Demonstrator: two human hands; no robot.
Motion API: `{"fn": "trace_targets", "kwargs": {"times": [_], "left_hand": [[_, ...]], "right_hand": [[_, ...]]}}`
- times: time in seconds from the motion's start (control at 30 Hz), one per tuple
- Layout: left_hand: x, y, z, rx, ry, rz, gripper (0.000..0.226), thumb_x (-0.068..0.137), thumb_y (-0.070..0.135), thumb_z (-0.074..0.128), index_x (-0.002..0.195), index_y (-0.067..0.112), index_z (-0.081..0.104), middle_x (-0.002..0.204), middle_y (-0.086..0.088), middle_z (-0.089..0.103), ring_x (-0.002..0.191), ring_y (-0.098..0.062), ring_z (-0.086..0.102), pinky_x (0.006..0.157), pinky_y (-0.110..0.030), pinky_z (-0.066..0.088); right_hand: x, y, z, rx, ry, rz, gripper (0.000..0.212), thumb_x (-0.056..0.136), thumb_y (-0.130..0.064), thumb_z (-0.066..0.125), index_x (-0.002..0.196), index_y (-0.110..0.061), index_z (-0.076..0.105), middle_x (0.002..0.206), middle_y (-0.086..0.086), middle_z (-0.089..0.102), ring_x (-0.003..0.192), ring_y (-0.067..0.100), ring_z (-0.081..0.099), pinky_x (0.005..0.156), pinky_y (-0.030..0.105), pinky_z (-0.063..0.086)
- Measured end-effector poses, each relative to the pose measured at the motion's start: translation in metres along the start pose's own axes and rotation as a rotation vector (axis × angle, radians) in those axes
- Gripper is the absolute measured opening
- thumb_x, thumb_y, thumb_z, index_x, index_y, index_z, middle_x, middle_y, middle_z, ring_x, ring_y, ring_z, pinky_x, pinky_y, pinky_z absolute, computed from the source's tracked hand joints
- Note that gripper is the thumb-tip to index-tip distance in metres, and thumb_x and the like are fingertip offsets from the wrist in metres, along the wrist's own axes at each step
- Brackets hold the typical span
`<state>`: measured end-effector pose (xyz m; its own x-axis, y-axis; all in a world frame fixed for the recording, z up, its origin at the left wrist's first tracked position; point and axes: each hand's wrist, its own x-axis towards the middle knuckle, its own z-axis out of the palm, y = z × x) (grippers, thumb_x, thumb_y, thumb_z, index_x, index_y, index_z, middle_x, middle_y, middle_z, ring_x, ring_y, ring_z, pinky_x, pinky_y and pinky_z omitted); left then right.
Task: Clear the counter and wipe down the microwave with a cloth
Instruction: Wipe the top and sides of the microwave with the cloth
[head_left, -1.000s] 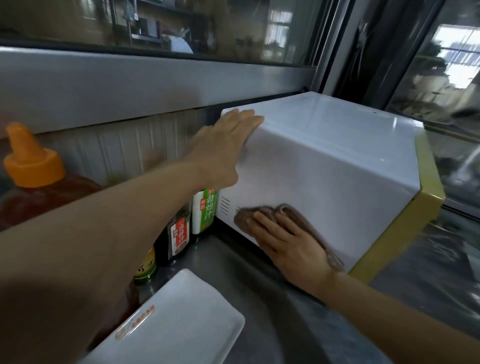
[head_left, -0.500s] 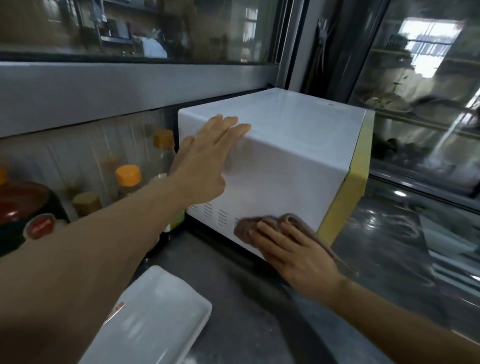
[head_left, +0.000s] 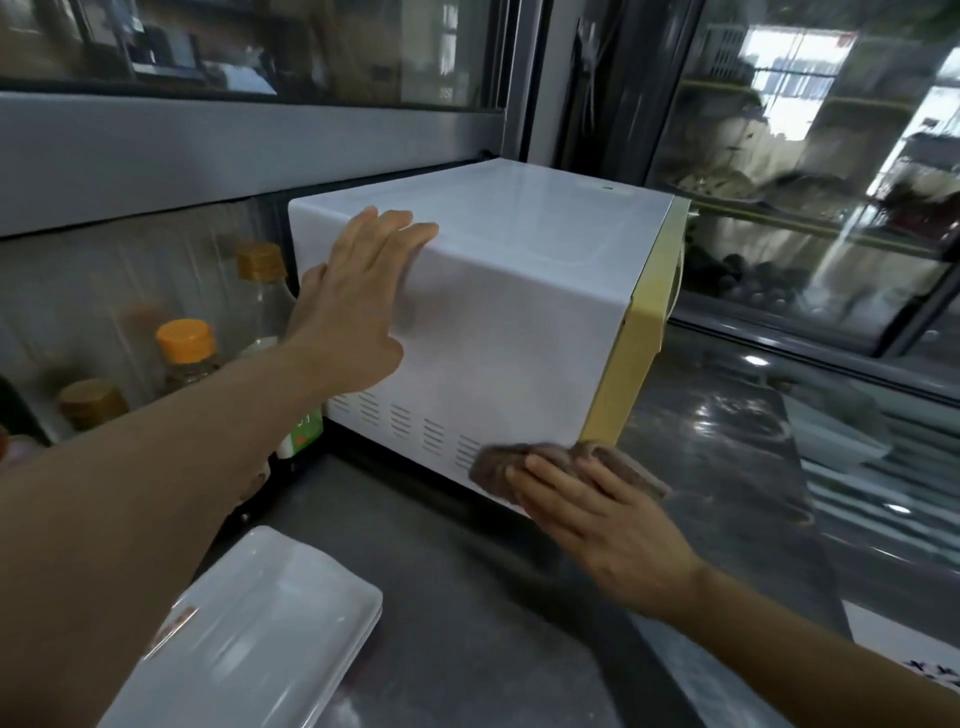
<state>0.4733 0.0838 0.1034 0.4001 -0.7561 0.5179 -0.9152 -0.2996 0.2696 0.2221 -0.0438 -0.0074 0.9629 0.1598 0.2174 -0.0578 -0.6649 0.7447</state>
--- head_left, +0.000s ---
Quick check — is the person's left hand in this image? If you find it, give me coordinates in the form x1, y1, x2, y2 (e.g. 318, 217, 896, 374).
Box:
283, 206, 440, 399

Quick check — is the person's right hand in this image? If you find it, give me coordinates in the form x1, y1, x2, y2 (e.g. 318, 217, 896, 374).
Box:
503, 452, 710, 624

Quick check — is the clear bottle green label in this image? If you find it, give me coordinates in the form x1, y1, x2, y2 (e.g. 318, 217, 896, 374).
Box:
236, 242, 325, 460

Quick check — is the brown cleaning cloth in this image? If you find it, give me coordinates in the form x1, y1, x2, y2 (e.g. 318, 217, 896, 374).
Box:
468, 440, 673, 505

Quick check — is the dark sauce bottle orange cap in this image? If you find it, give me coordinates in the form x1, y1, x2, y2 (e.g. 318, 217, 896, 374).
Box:
155, 318, 223, 395

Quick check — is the white microwave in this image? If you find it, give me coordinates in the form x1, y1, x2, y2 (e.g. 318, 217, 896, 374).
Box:
288, 157, 693, 519

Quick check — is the small green glass bottle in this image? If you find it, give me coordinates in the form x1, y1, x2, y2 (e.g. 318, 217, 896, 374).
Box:
58, 378, 130, 433

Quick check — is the white rectangular plate orange print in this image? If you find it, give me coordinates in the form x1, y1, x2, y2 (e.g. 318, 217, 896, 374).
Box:
97, 524, 384, 728
311, 607, 384, 710

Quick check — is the person's right forearm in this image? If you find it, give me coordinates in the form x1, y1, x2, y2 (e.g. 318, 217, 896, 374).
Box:
663, 566, 960, 728

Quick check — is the person's left forearm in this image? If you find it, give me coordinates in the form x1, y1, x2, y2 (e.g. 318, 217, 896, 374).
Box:
0, 337, 324, 728

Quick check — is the stainless steel table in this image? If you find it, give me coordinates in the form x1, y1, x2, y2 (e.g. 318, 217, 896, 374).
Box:
191, 322, 853, 728

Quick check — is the glass display fridge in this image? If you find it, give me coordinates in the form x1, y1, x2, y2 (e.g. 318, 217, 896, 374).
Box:
554, 0, 960, 691

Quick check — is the row of dark bottles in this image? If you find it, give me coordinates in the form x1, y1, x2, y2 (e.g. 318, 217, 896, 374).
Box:
686, 251, 796, 309

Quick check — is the plate of shredded food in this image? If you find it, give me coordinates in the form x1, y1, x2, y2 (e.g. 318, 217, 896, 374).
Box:
674, 168, 759, 204

